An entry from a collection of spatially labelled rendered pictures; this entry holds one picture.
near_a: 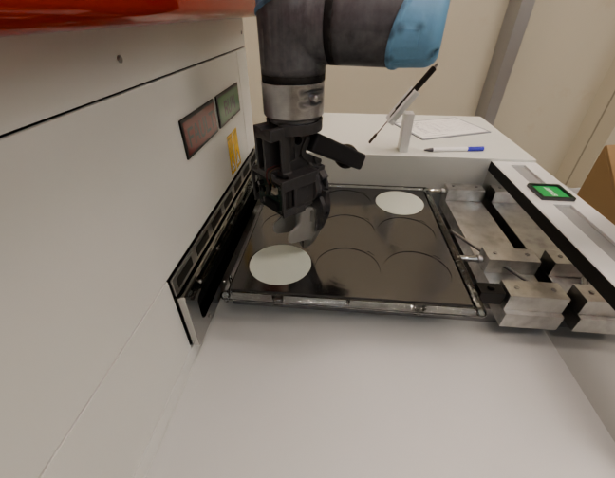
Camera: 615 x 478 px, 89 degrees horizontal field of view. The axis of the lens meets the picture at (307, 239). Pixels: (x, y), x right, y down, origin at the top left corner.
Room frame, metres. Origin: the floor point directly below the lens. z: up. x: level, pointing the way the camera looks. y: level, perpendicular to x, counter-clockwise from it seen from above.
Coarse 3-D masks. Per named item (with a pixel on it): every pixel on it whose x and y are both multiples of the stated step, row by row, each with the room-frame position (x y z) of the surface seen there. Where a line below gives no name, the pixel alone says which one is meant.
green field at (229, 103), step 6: (234, 90) 0.61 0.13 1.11; (222, 96) 0.54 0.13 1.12; (228, 96) 0.57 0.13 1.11; (234, 96) 0.60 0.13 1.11; (222, 102) 0.53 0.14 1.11; (228, 102) 0.56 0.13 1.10; (234, 102) 0.60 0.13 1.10; (222, 108) 0.53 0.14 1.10; (228, 108) 0.56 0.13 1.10; (234, 108) 0.59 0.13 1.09; (222, 114) 0.53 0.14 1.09; (228, 114) 0.55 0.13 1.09; (222, 120) 0.52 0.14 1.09
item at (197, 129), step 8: (200, 112) 0.44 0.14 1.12; (208, 112) 0.47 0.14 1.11; (192, 120) 0.41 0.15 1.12; (200, 120) 0.44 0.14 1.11; (208, 120) 0.46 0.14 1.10; (184, 128) 0.39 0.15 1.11; (192, 128) 0.41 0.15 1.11; (200, 128) 0.43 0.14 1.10; (208, 128) 0.46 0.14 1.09; (216, 128) 0.49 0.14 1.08; (192, 136) 0.40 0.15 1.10; (200, 136) 0.43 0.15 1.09; (208, 136) 0.45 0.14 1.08; (192, 144) 0.40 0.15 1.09; (200, 144) 0.42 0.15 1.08; (192, 152) 0.39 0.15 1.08
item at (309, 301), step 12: (228, 300) 0.31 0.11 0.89; (240, 300) 0.31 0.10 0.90; (252, 300) 0.31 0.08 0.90; (264, 300) 0.31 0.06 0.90; (276, 300) 0.31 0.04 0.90; (288, 300) 0.31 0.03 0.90; (300, 300) 0.31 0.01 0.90; (312, 300) 0.30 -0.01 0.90; (324, 300) 0.30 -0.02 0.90; (336, 300) 0.30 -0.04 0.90; (360, 300) 0.30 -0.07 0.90; (408, 312) 0.29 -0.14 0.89; (420, 312) 0.29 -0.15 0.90; (432, 312) 0.29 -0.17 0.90; (444, 312) 0.29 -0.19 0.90; (456, 312) 0.28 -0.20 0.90; (468, 312) 0.28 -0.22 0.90; (480, 312) 0.28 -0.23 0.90
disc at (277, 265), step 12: (264, 252) 0.41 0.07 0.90; (276, 252) 0.41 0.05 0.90; (288, 252) 0.41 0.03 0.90; (300, 252) 0.41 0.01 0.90; (252, 264) 0.38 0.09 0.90; (264, 264) 0.38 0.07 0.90; (276, 264) 0.38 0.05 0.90; (288, 264) 0.38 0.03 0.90; (300, 264) 0.38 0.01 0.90; (264, 276) 0.36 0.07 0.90; (276, 276) 0.36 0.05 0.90; (288, 276) 0.36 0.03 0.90; (300, 276) 0.36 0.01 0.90
